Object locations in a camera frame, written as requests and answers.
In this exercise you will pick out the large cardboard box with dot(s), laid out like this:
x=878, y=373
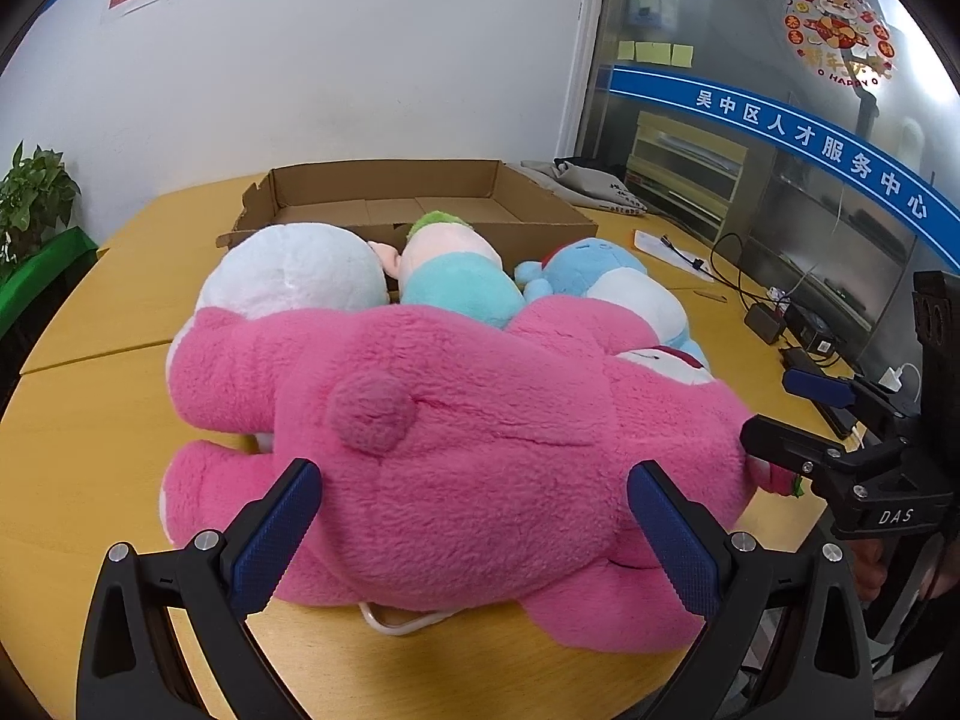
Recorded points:
x=450, y=180

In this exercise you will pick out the teal plush doll green hair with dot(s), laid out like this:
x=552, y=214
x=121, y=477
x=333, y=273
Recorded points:
x=450, y=285

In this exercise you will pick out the white paper sheet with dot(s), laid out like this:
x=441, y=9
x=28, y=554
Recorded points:
x=660, y=255

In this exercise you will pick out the blue plush toy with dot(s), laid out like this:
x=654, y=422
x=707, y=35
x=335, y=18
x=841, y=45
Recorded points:
x=592, y=262

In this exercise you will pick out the pale shelf behind glass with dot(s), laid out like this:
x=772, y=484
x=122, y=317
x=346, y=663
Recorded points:
x=682, y=165

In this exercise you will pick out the person's right hand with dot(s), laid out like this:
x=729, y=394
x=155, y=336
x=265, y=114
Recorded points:
x=870, y=570

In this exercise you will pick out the white plush toy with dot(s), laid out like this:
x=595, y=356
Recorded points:
x=300, y=270

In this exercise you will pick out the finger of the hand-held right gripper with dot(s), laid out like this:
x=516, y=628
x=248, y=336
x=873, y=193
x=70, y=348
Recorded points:
x=787, y=446
x=821, y=388

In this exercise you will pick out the potted green plant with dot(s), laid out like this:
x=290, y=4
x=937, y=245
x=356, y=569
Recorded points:
x=37, y=187

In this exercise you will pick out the grey cloth bag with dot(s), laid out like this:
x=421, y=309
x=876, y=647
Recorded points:
x=585, y=180

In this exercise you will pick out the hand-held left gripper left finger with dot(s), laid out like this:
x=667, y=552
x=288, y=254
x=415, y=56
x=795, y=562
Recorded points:
x=274, y=532

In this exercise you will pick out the red festive window sticker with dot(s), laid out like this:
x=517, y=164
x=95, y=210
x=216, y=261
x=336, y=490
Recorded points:
x=836, y=30

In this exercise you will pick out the blue window banner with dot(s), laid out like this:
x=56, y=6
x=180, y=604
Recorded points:
x=750, y=105

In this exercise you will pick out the black power adapter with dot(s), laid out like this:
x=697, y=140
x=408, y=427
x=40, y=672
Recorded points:
x=765, y=324

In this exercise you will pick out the yellow sticky note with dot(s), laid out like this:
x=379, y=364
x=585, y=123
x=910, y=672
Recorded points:
x=652, y=52
x=627, y=50
x=682, y=55

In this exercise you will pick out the white charger plug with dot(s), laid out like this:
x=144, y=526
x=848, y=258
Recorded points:
x=892, y=381

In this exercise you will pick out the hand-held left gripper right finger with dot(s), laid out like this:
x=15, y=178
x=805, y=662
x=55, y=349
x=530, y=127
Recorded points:
x=671, y=540

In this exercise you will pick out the pink plush bear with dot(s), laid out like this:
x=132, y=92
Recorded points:
x=450, y=465

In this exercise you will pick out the small black box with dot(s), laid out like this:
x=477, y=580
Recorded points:
x=810, y=330

